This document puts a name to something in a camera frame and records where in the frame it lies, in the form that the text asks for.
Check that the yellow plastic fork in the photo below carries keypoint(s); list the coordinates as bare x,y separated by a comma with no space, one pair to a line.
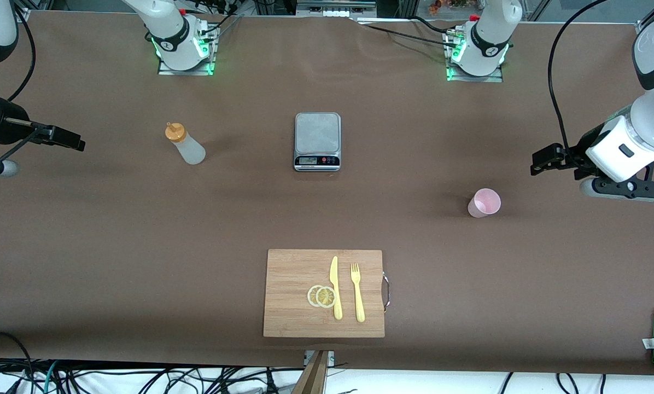
358,298

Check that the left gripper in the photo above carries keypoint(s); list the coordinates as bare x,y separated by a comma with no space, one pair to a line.
582,148

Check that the wooden post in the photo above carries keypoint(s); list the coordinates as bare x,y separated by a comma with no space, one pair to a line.
313,377

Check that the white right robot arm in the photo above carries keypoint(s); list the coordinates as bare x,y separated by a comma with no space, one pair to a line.
168,30

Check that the lemon slice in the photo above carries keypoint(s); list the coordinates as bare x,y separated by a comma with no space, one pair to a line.
310,296
326,297

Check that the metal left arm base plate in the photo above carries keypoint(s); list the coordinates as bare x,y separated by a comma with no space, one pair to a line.
474,78

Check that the translucent squeeze bottle orange cap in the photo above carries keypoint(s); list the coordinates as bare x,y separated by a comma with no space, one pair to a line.
187,149

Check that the silver digital kitchen scale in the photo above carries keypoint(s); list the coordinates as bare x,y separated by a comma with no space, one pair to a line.
317,134

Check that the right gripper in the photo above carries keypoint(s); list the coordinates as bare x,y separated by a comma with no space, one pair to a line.
5,129

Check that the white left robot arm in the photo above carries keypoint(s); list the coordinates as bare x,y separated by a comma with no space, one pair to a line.
491,38

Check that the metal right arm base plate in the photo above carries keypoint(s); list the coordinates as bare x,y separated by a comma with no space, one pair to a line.
185,70

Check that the white power strip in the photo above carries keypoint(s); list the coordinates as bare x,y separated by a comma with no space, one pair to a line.
335,8

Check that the pink plastic cup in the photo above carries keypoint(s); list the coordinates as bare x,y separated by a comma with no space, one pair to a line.
484,203

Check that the yellow plastic knife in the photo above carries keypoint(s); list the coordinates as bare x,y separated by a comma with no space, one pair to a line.
335,284

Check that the aluminium frame profile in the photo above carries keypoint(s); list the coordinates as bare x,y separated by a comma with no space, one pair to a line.
641,24

